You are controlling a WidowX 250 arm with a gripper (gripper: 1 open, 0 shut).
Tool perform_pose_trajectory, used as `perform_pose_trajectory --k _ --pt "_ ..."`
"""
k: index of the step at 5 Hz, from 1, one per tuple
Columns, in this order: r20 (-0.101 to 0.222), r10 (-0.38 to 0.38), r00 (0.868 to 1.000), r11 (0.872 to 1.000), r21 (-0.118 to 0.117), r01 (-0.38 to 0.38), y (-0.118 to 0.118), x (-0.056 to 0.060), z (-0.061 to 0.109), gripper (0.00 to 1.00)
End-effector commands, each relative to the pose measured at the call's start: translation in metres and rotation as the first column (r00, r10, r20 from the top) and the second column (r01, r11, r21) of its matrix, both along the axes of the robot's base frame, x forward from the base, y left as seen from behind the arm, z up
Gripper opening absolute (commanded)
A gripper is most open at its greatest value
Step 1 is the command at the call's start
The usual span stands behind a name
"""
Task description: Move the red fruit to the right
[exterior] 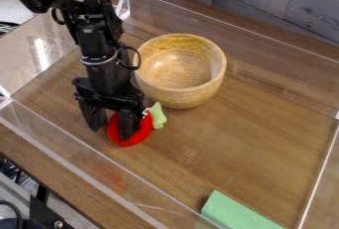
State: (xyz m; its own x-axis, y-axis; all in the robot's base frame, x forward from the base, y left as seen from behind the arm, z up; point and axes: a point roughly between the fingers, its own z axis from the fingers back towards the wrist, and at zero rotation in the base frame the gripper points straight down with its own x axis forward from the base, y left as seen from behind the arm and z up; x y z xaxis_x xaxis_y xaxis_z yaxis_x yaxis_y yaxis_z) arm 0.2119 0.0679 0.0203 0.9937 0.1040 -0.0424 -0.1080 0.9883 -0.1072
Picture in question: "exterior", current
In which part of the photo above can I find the black table bracket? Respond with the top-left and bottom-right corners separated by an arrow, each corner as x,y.
30,185 -> 76,229

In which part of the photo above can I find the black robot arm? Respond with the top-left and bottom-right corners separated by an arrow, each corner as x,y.
20,0 -> 144,141

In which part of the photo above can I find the clear acrylic enclosure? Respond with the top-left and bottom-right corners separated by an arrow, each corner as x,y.
0,0 -> 339,229

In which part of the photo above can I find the green foam block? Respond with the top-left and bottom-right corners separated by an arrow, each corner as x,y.
202,190 -> 285,229

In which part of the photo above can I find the red plush fruit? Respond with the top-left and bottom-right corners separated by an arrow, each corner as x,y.
106,102 -> 167,147

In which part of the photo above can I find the light wooden bowl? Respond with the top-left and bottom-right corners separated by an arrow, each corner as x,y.
135,33 -> 229,109

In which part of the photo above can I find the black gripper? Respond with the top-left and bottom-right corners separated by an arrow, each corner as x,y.
72,77 -> 144,141

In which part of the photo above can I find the black cable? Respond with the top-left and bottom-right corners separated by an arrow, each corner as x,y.
0,200 -> 24,229

